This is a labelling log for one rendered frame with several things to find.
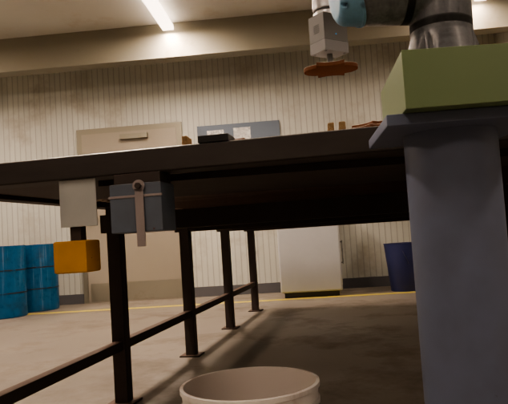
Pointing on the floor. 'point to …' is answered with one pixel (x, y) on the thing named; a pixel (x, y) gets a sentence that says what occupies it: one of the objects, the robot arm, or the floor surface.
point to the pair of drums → (19, 280)
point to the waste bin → (400, 266)
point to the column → (460, 250)
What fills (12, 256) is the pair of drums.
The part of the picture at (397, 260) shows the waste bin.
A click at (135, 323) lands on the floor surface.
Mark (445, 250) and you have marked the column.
